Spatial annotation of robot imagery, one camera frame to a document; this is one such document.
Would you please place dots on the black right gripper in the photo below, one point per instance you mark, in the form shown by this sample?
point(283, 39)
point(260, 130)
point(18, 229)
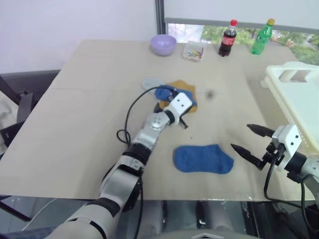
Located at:
point(271, 154)

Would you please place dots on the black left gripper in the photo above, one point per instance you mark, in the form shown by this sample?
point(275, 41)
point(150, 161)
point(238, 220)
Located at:
point(172, 95)

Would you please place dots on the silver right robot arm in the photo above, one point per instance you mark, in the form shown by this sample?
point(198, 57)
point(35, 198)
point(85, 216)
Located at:
point(307, 166)

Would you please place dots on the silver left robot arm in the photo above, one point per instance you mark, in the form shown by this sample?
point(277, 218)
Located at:
point(149, 132)

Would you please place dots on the crumpled blue sock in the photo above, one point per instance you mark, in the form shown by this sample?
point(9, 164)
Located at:
point(162, 93)

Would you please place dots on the mustard yellow sock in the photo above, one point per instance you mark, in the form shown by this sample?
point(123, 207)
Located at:
point(182, 85)

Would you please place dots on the light grey sock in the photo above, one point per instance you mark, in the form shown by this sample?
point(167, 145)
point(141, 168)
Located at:
point(150, 82)

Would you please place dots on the flat blue sock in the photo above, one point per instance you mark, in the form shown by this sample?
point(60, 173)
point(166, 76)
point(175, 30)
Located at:
point(199, 159)

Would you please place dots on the white plastic basket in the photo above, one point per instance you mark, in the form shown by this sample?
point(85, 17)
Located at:
point(299, 99)

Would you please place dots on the clear box of coloured clips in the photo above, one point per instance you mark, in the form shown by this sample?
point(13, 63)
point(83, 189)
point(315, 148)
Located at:
point(194, 52)

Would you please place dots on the purple plastic bowl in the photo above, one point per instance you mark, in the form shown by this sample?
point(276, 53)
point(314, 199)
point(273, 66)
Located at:
point(163, 44)

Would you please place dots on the cola bottle red cap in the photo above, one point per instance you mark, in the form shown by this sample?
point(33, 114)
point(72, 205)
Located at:
point(227, 39)

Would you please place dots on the grey window pillar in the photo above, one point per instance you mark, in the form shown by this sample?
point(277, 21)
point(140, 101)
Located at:
point(160, 17)

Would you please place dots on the green soda bottle yellow cap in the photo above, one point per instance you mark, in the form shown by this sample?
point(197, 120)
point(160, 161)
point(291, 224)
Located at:
point(261, 37)

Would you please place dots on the white roller blind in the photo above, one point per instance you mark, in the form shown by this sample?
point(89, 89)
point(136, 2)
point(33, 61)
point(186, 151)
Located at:
point(236, 10)

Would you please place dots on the black chair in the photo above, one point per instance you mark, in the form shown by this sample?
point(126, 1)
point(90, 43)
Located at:
point(27, 99)

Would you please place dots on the black table leg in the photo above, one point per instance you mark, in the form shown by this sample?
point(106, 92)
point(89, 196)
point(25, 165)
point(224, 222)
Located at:
point(15, 209)

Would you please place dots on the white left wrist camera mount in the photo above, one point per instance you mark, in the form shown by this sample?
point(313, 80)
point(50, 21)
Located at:
point(180, 103)

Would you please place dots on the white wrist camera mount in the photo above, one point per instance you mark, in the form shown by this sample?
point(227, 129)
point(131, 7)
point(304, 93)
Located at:
point(180, 103)
point(289, 139)

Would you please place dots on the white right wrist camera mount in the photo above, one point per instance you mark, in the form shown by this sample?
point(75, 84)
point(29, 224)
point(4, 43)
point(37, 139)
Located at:
point(289, 139)

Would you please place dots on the black upright post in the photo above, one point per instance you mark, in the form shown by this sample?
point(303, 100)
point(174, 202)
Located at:
point(164, 214)
point(201, 214)

